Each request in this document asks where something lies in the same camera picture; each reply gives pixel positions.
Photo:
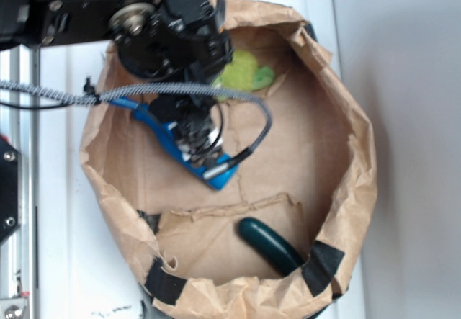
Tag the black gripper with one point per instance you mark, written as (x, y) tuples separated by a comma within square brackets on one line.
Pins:
[(173, 41)]

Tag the green plush turtle toy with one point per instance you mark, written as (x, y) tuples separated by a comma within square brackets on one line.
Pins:
[(243, 74)]

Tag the dark green toy cucumber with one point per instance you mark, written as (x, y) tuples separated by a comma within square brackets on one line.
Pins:
[(270, 245)]

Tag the aluminium rail with bracket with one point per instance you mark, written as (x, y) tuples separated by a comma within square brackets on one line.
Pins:
[(22, 245)]

